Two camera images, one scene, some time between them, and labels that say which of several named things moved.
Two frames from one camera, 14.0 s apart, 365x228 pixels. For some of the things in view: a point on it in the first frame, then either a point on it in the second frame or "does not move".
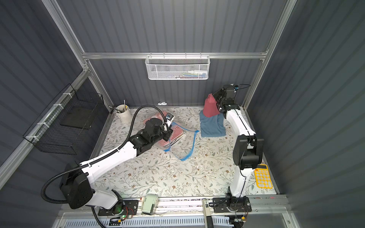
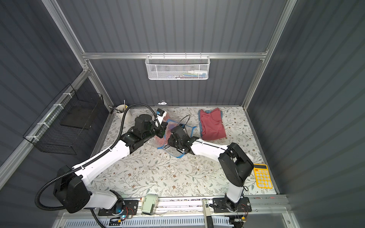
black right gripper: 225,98 -> 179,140
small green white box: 149,204 does not move
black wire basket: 63,127 does not move
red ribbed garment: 210,108 -> 212,127
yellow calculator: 262,176 does not move
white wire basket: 175,67 does not move
